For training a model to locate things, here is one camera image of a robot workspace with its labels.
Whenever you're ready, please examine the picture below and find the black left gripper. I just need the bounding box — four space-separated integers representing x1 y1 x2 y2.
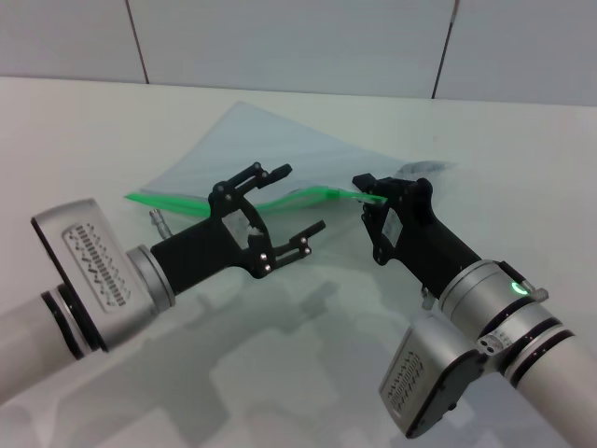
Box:
150 161 326 296

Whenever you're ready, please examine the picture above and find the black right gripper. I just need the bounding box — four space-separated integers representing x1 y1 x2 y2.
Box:
351 172 482 299

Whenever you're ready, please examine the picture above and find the transparent document bag green zipper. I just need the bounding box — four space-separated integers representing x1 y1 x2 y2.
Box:
123 100 458 223

